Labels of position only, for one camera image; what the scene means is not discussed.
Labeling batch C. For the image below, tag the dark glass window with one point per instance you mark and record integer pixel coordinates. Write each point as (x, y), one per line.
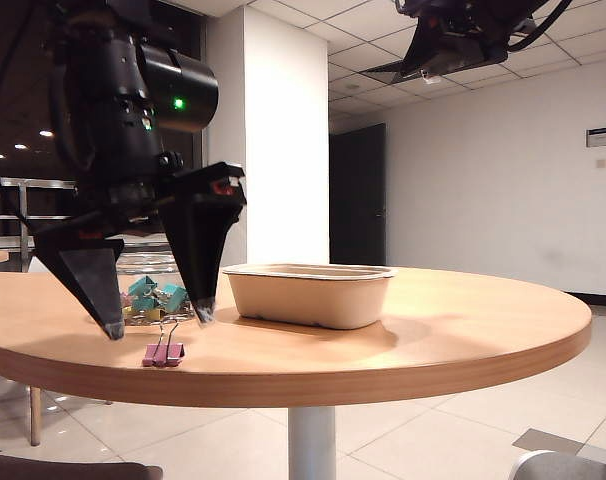
(33, 110)

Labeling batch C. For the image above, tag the grey chair back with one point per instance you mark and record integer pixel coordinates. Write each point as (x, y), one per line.
(565, 470)

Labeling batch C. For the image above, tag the white table pedestal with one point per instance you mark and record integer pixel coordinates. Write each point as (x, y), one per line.
(313, 445)

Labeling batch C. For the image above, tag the steel window railing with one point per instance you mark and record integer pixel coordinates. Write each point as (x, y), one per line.
(48, 184)

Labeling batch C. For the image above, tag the dark single door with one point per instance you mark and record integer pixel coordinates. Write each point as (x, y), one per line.
(358, 200)

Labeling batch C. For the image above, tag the clear plastic clip jar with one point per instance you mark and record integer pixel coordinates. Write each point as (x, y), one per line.
(148, 265)

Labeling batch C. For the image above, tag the brown seat cushion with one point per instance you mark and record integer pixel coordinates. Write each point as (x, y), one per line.
(58, 469)

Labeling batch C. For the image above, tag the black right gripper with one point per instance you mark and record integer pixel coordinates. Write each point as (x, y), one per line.
(473, 25)

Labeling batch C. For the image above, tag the white plastic chair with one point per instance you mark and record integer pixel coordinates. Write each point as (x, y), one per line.
(35, 420)

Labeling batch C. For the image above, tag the grey floor plate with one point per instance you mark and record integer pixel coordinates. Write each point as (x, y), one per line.
(548, 441)

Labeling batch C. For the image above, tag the teal binder clip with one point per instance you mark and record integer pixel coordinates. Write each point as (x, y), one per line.
(173, 296)
(144, 303)
(143, 286)

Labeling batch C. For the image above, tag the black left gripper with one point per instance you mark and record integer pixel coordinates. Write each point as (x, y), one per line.
(128, 200)

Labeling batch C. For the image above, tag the white wall sign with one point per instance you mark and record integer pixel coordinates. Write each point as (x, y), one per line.
(603, 137)

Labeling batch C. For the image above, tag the small pink binder clip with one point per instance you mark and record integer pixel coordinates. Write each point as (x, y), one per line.
(125, 300)

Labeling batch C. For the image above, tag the yellow binder clip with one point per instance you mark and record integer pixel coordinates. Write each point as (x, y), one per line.
(153, 314)

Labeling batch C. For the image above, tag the beige rectangular pulp tray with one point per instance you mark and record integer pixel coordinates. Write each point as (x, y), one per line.
(308, 300)

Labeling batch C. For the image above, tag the ceiling air vent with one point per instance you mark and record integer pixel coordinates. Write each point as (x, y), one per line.
(378, 69)

